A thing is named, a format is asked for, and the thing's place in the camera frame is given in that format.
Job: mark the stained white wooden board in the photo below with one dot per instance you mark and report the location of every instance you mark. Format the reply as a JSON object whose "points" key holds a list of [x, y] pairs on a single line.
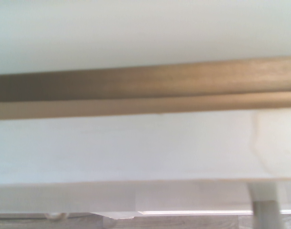
{"points": [[111, 148]]}

